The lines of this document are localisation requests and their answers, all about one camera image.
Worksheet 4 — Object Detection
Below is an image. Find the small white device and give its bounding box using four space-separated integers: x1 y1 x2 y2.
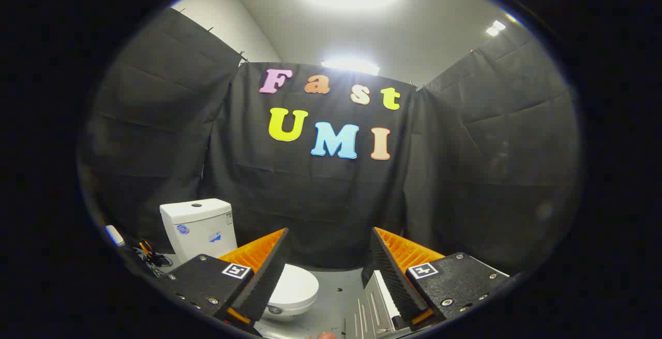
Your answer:
105 224 126 248

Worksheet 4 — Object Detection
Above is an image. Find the black cable bundle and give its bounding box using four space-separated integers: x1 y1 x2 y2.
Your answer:
132 246 175 278

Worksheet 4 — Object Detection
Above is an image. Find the white toilet lid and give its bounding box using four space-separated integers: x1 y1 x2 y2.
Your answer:
268 264 320 309

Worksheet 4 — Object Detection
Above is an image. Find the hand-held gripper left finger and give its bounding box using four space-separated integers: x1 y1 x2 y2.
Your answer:
164 228 289 335

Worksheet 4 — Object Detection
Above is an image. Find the black backdrop cloth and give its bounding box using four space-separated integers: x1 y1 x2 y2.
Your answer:
78 8 582 275

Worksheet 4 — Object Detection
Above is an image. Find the grey drawer cabinet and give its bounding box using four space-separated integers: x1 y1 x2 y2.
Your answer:
344 269 409 337

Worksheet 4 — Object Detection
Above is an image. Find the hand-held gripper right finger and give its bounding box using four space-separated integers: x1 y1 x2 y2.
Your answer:
370 227 510 329

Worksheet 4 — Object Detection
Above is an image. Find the white toilet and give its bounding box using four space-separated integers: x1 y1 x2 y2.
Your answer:
159 198 320 322

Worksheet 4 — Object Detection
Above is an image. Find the long ceiling light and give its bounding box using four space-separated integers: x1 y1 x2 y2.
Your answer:
321 58 381 76

